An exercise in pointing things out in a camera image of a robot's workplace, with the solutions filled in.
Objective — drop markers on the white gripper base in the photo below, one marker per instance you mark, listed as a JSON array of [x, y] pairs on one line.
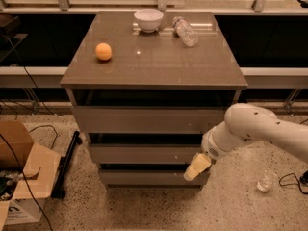
[[210, 147]]

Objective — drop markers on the grey drawer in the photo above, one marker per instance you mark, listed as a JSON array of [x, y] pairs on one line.
[[150, 178], [146, 121], [132, 154]]

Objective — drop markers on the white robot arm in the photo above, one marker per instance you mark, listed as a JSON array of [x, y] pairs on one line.
[[243, 124]]

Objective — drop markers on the grey drawer cabinet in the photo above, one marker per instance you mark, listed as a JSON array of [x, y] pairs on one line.
[[152, 71]]

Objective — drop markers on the grey bottom drawer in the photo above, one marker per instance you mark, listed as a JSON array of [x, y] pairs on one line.
[[150, 178]]

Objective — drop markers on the grey top drawer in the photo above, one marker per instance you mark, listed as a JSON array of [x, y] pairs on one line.
[[146, 121]]

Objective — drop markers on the open cardboard box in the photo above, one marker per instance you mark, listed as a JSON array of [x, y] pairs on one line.
[[32, 167]]

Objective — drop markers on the clear glass on floor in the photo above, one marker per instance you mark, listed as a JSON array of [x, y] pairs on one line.
[[266, 181]]

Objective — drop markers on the clear plastic bottle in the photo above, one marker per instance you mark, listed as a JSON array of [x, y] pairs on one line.
[[185, 31]]

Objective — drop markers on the black metal bar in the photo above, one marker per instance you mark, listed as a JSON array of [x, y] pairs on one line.
[[58, 190]]

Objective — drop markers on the orange ball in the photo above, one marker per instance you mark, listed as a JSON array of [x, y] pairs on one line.
[[103, 51]]

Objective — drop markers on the white ceramic bowl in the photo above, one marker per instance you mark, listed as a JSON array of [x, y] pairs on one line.
[[148, 20]]

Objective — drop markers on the dark object on shelf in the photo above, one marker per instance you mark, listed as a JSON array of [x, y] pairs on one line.
[[9, 25]]

